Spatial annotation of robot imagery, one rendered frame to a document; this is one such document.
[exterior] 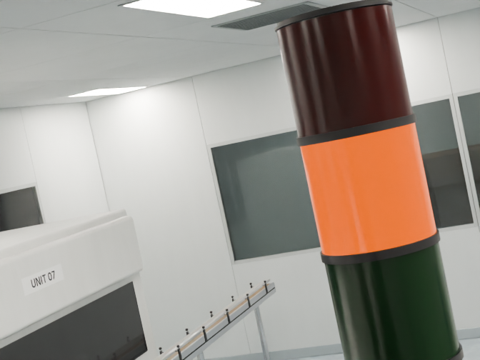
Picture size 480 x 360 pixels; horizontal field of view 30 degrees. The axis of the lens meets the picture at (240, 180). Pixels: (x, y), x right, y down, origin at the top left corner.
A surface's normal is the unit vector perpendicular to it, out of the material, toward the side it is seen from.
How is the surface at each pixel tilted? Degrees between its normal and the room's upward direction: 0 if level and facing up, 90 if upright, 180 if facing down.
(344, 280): 90
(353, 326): 90
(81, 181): 90
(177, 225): 90
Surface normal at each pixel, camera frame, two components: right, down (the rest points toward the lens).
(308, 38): -0.54, 0.16
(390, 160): 0.35, -0.02
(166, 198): -0.33, 0.12
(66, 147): 0.92, -0.18
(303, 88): -0.76, 0.19
